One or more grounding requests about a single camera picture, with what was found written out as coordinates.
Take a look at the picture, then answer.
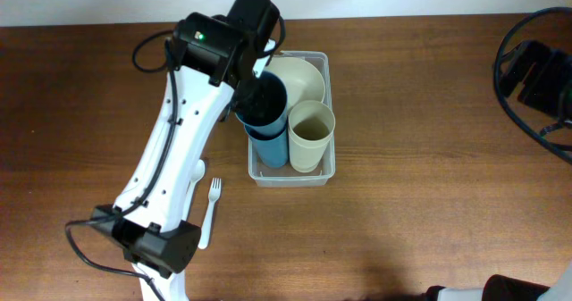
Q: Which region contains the blue cup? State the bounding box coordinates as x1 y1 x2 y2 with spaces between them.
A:
245 126 289 169
235 71 288 138

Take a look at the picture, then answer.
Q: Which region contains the cream bowl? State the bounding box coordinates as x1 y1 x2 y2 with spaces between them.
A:
265 57 325 112

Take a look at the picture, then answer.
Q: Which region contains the beige cup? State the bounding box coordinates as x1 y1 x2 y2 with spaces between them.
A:
288 100 336 156
290 151 322 173

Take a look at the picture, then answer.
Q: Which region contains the white plastic spoon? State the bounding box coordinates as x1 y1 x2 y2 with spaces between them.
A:
181 159 206 221

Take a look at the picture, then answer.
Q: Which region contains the white plastic fork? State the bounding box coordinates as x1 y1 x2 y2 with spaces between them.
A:
198 178 222 249

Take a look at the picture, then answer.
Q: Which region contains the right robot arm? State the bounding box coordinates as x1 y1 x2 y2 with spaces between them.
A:
500 40 571 121

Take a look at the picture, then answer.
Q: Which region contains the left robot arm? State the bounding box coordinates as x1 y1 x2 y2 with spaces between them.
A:
89 0 283 300

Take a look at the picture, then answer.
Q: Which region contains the clear plastic container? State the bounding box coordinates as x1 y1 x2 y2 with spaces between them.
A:
248 51 336 188

